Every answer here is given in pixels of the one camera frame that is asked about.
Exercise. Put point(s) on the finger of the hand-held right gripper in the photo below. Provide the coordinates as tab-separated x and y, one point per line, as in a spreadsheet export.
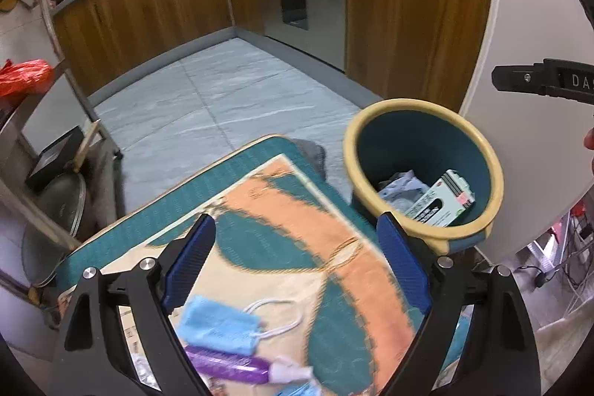
515	78

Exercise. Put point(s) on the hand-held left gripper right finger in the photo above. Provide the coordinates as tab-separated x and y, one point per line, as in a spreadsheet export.
403	261

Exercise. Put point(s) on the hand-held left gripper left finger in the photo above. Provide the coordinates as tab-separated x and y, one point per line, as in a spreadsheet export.
190	259

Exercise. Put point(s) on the blue face mask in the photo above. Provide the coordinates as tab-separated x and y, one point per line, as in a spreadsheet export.
218	324
301	390

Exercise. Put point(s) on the green and white medicine box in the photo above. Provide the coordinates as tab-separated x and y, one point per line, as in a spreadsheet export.
441	201

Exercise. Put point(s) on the teal bin with yellow rim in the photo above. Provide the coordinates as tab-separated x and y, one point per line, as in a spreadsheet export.
394	145

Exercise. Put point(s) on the person's right hand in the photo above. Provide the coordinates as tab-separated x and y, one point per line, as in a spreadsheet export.
590	141

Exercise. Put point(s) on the printed teal and orange mat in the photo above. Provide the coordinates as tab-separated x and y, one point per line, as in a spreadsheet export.
287	215

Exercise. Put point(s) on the purple tube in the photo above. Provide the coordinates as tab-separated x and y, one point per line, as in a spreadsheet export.
227	366

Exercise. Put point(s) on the wooden tall cabinet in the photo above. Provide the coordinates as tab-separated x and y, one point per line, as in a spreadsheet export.
417	6

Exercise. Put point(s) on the glass pot lid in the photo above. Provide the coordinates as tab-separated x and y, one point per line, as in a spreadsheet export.
55	210

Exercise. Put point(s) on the stainless steel rack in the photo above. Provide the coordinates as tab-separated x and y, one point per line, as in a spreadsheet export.
41	219

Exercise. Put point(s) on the black box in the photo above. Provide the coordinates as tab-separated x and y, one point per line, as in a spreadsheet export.
51	159

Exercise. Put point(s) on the wooden base cabinets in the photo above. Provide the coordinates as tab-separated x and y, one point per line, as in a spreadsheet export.
139	20

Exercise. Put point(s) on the red plastic bag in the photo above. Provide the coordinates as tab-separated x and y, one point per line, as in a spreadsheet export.
23	78

